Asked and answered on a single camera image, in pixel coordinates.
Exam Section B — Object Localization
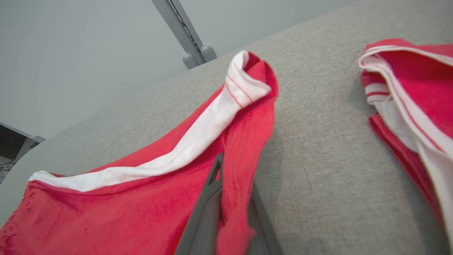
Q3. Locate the red white-sleeved t-shirt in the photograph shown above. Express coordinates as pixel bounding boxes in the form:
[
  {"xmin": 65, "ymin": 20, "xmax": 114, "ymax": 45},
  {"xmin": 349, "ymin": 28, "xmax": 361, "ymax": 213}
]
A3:
[{"xmin": 358, "ymin": 38, "xmax": 453, "ymax": 255}]

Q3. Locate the grey partition leg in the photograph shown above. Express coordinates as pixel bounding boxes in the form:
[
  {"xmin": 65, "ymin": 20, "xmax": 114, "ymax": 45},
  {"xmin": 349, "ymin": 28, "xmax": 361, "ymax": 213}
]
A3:
[{"xmin": 0, "ymin": 122, "xmax": 46, "ymax": 160}]

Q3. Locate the frosted white partition panel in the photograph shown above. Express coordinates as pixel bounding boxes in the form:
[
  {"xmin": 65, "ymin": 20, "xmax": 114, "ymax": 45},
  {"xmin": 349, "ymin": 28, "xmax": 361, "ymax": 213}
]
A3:
[
  {"xmin": 0, "ymin": 0, "xmax": 199, "ymax": 138},
  {"xmin": 177, "ymin": 0, "xmax": 358, "ymax": 57}
]

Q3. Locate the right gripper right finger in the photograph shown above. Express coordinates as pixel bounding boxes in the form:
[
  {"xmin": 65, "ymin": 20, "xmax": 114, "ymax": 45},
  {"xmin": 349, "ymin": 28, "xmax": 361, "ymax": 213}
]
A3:
[{"xmin": 246, "ymin": 182, "xmax": 283, "ymax": 255}]

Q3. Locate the red shirt with logo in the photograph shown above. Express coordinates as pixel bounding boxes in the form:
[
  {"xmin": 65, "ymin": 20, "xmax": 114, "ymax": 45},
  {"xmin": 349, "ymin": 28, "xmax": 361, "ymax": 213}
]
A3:
[{"xmin": 0, "ymin": 50, "xmax": 279, "ymax": 255}]

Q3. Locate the grey partition post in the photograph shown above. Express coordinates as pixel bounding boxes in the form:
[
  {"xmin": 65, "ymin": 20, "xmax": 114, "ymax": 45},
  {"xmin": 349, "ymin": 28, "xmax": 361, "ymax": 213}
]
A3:
[{"xmin": 152, "ymin": 0, "xmax": 217, "ymax": 70}]

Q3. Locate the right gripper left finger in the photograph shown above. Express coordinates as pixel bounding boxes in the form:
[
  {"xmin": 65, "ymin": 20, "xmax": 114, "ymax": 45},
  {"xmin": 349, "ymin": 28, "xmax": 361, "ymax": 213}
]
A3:
[{"xmin": 175, "ymin": 153, "xmax": 224, "ymax": 255}]

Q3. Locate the grey fabric sofa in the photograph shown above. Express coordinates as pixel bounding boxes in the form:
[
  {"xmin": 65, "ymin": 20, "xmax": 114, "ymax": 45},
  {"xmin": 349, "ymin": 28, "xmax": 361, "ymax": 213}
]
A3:
[{"xmin": 0, "ymin": 0, "xmax": 453, "ymax": 255}]

